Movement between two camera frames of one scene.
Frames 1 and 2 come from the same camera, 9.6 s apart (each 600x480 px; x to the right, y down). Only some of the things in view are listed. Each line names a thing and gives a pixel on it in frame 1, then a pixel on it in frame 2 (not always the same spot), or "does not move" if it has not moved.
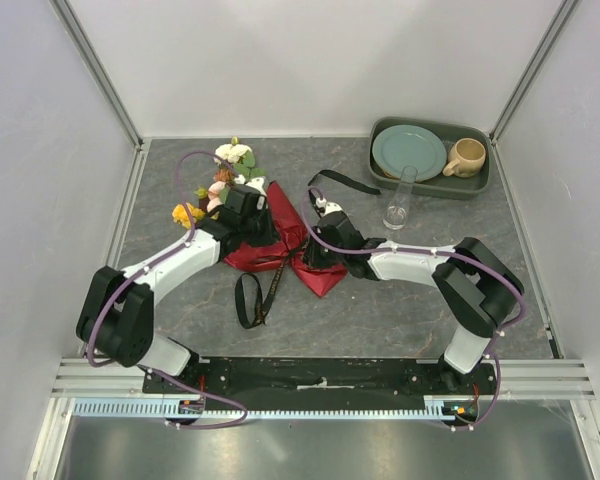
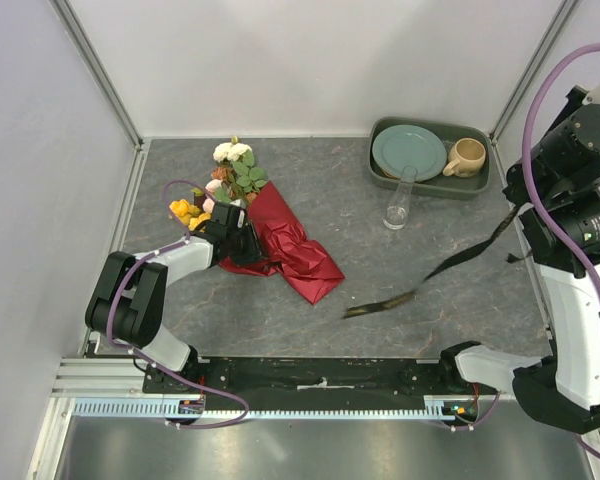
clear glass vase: (395, 215) does not move
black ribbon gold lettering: (278, 286) -> (505, 221)
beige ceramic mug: (466, 157) does not move
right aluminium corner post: (565, 12) does not move
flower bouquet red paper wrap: (237, 166) does not move
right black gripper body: (320, 258) -> (548, 192)
